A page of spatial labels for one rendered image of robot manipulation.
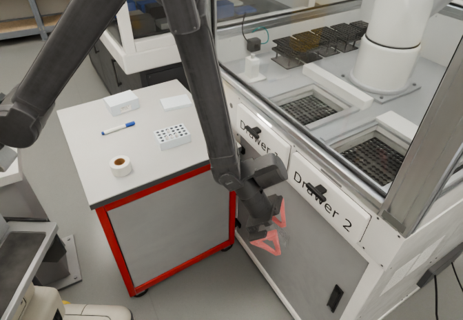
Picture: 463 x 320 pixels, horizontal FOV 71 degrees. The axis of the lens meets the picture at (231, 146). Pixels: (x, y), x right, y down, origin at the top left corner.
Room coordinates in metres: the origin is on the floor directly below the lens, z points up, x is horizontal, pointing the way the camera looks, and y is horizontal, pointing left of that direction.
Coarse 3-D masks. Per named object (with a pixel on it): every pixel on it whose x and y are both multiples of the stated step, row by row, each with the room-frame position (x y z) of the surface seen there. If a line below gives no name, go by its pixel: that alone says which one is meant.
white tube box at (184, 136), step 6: (174, 126) 1.05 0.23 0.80; (180, 126) 1.06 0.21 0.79; (156, 132) 1.01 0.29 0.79; (162, 132) 1.00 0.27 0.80; (174, 132) 1.01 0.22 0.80; (180, 132) 1.01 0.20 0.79; (186, 132) 1.01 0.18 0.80; (156, 138) 0.97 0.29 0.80; (162, 138) 0.98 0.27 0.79; (174, 138) 0.97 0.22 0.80; (180, 138) 0.98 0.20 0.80; (186, 138) 0.99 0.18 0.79; (162, 144) 0.94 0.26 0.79; (168, 144) 0.95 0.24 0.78; (174, 144) 0.96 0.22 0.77; (180, 144) 0.97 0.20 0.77; (162, 150) 0.94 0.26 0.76
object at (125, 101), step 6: (114, 96) 1.24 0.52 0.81; (120, 96) 1.24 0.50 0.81; (126, 96) 1.24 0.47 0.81; (132, 96) 1.24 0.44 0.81; (108, 102) 1.19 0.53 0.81; (114, 102) 1.19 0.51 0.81; (120, 102) 1.19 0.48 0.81; (126, 102) 1.20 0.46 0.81; (132, 102) 1.21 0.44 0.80; (108, 108) 1.19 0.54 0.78; (114, 108) 1.16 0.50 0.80; (120, 108) 1.18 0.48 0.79; (126, 108) 1.19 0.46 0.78; (132, 108) 1.21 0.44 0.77; (114, 114) 1.16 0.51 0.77
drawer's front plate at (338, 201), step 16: (304, 160) 0.72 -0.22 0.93; (288, 176) 0.75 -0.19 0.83; (304, 176) 0.69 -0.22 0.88; (320, 176) 0.65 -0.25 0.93; (304, 192) 0.68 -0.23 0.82; (336, 192) 0.59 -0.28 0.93; (320, 208) 0.62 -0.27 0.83; (336, 208) 0.58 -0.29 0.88; (352, 208) 0.54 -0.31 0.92; (336, 224) 0.56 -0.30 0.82; (352, 224) 0.53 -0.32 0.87; (352, 240) 0.51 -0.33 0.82
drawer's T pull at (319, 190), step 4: (308, 184) 0.63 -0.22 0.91; (320, 184) 0.64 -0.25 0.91; (308, 188) 0.63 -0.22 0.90; (312, 188) 0.62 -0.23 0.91; (316, 188) 0.62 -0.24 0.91; (320, 188) 0.62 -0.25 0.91; (324, 188) 0.62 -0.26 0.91; (312, 192) 0.61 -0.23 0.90; (316, 192) 0.60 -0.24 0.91; (320, 192) 0.60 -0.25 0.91; (324, 192) 0.61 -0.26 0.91; (316, 196) 0.60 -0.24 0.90; (320, 196) 0.59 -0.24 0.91; (324, 196) 0.59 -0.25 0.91; (320, 200) 0.58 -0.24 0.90; (324, 200) 0.58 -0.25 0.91
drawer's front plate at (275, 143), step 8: (240, 104) 1.01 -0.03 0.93; (240, 112) 0.99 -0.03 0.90; (248, 112) 0.96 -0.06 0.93; (248, 120) 0.95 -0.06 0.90; (256, 120) 0.92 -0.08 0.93; (240, 128) 0.99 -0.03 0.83; (264, 128) 0.87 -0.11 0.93; (248, 136) 0.95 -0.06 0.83; (264, 136) 0.87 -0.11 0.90; (272, 136) 0.83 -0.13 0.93; (256, 144) 0.90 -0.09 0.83; (272, 144) 0.83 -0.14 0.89; (280, 144) 0.80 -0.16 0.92; (288, 144) 0.79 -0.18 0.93; (264, 152) 0.86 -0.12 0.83; (272, 152) 0.82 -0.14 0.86; (280, 152) 0.79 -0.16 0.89; (288, 152) 0.78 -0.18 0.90; (288, 160) 0.78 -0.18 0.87
